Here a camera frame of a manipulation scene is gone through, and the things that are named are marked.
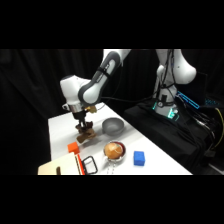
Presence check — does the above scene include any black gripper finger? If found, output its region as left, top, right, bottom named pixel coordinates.
left=75, top=119, right=85, bottom=132
left=84, top=119, right=94, bottom=131

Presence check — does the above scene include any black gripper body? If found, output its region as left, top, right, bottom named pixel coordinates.
left=71, top=111, right=89, bottom=124

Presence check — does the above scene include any brown plush deer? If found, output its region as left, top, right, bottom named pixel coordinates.
left=75, top=123, right=98, bottom=144

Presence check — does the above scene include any grey metal bowl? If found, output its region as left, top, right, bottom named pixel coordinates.
left=101, top=117, right=126, bottom=137

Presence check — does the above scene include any orange block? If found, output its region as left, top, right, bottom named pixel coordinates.
left=67, top=141, right=81, bottom=156

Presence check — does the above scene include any brown round ball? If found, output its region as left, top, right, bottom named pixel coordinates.
left=105, top=143, right=124, bottom=159

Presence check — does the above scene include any wooden cutting board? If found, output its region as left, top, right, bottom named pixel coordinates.
left=37, top=151, right=84, bottom=176

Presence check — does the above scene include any black curtain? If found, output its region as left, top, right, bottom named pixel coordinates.
left=0, top=49, right=224, bottom=176

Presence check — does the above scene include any blue block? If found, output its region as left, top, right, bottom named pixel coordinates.
left=133, top=150, right=147, bottom=167

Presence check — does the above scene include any black covered robot stand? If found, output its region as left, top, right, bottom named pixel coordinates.
left=123, top=99, right=216, bottom=175

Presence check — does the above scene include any blue-lit device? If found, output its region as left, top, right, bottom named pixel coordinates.
left=175, top=90, right=201, bottom=111

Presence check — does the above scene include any tan wrist mount piece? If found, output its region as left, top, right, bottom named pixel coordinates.
left=84, top=104, right=99, bottom=115

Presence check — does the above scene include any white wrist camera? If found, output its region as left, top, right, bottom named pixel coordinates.
left=61, top=102, right=73, bottom=112

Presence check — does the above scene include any black wire handle frame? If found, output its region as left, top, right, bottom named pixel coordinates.
left=81, top=155, right=99, bottom=175

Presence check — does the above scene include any metal strainer with handle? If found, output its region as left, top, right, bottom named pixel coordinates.
left=103, top=140, right=128, bottom=176

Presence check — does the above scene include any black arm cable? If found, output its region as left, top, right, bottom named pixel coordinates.
left=95, top=49, right=188, bottom=105

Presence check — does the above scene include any yellow cable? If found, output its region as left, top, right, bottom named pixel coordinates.
left=212, top=107, right=224, bottom=152

